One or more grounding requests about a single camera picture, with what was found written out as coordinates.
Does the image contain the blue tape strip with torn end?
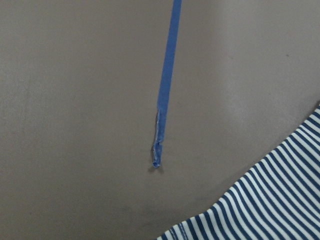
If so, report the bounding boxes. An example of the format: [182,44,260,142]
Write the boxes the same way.
[152,0,182,169]

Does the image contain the navy white striped polo shirt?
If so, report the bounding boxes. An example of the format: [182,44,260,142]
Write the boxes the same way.
[160,108,320,240]

